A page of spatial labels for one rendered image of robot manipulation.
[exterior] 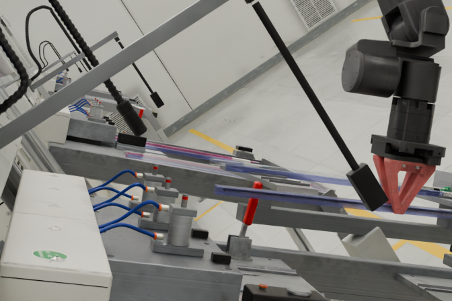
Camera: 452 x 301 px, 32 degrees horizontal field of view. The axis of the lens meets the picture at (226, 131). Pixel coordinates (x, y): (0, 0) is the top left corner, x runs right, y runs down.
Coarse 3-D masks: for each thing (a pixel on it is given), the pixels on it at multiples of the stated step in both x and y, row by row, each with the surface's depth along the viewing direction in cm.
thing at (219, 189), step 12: (216, 192) 99; (228, 192) 99; (240, 192) 100; (252, 192) 100; (264, 192) 101; (276, 192) 101; (288, 192) 102; (324, 204) 102; (336, 204) 103; (348, 204) 103; (360, 204) 103; (384, 204) 104; (432, 216) 106; (444, 216) 106
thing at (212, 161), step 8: (216, 160) 146; (224, 160) 146; (264, 168) 148; (272, 168) 149; (280, 168) 149; (288, 168) 150; (328, 176) 152; (336, 176) 152; (344, 176) 153; (400, 184) 156
